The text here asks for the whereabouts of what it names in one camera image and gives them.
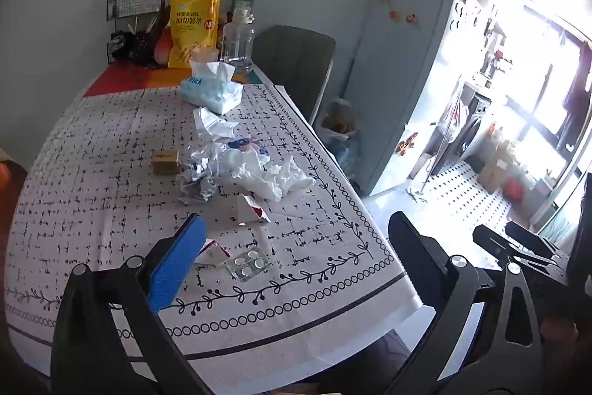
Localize grey upholstered chair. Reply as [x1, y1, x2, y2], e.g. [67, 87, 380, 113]
[252, 25, 337, 125]

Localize silver foil wrapper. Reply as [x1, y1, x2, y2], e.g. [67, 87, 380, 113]
[178, 140, 232, 206]

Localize white flat mop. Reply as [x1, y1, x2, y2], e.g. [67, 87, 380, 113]
[404, 90, 463, 204]

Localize red bag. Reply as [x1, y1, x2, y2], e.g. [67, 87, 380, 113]
[503, 178, 525, 201]

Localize hanging clear plastic bags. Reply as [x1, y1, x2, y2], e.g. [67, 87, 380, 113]
[439, 90, 470, 143]

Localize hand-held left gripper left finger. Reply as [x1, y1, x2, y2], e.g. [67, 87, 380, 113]
[51, 214, 218, 395]

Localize yellow snack bag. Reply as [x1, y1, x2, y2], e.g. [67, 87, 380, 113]
[167, 0, 222, 69]

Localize small red white sachet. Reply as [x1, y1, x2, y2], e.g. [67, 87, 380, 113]
[194, 239, 232, 266]

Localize pale paper shopping bag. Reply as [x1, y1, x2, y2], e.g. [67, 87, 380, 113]
[414, 152, 438, 177]

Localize silver pill blister pack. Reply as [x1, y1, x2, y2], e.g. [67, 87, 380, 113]
[218, 249, 270, 282]

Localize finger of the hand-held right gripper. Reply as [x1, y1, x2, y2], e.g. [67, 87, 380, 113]
[472, 225, 562, 273]
[505, 220, 572, 258]

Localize cluster of orange fridge magnets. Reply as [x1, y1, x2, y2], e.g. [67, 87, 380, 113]
[395, 133, 419, 155]

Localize red orange table mat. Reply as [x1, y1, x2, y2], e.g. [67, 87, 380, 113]
[82, 62, 260, 98]

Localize orange chair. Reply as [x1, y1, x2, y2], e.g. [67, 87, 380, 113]
[0, 147, 28, 211]

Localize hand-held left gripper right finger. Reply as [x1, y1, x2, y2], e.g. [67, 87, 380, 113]
[384, 211, 544, 395]

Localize blue tissue pack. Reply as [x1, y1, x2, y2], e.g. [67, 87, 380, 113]
[179, 58, 243, 114]

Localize white plastic bag with boxes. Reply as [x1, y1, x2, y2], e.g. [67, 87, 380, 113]
[321, 99, 359, 141]

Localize white black patterned tablecloth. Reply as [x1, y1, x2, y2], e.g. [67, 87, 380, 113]
[4, 83, 424, 377]

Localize red white torn wrapper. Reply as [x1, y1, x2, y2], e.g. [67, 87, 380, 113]
[236, 194, 271, 224]

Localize clear plastic water bottle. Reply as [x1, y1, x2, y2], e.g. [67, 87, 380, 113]
[218, 4, 256, 74]

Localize small brown cardboard box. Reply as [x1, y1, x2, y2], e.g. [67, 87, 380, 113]
[151, 150, 181, 174]

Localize black pen holder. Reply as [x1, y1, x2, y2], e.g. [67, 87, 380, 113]
[111, 29, 162, 65]

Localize black wire rack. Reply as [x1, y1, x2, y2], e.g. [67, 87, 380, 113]
[106, 0, 168, 65]

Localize kitchen wall shelf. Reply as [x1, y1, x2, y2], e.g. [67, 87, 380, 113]
[476, 20, 514, 90]

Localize blue red small wrapper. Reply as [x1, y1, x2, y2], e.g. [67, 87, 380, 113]
[228, 136, 271, 160]

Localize pale blue refrigerator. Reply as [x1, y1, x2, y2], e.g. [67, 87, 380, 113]
[344, 0, 484, 197]

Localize grey washing machine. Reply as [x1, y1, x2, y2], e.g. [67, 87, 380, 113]
[458, 94, 491, 160]

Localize pack of water bottles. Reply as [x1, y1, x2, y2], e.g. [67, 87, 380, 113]
[330, 131, 364, 180]

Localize orange red fruit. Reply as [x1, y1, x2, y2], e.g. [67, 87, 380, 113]
[155, 29, 174, 65]

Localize small white tissue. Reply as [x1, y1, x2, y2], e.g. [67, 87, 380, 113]
[193, 107, 239, 141]

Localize large white tissue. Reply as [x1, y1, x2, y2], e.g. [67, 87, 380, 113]
[222, 147, 317, 202]

